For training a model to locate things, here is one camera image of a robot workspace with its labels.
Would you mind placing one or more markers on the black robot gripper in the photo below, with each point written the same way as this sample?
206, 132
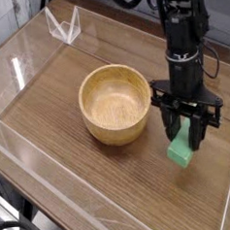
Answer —
185, 94

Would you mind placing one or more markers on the green rectangular block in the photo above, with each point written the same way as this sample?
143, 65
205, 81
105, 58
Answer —
179, 150

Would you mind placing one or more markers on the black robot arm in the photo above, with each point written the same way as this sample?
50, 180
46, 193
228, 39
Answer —
185, 23

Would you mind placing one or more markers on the brown wooden bowl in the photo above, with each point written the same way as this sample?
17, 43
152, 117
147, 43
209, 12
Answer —
114, 102

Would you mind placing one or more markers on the clear acrylic tray wall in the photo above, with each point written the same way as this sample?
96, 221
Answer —
51, 158

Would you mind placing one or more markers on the clear acrylic corner bracket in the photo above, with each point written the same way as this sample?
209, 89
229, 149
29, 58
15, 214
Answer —
65, 31

